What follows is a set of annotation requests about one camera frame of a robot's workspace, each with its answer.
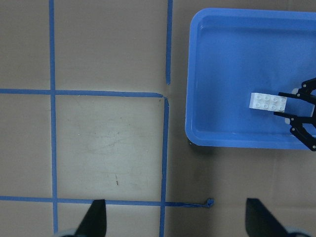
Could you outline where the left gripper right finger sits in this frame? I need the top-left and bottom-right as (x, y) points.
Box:
(245, 198), (290, 237)

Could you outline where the blue plastic tray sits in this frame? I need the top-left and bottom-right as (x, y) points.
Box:
(185, 8), (316, 150)

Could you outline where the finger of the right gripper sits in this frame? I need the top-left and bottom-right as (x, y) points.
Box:
(274, 112), (316, 151)
(278, 78), (316, 104)

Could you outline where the white block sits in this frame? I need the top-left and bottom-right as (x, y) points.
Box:
(249, 93), (270, 110)
(267, 95), (287, 113)

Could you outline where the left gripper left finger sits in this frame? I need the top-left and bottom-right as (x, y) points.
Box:
(74, 199), (107, 237)

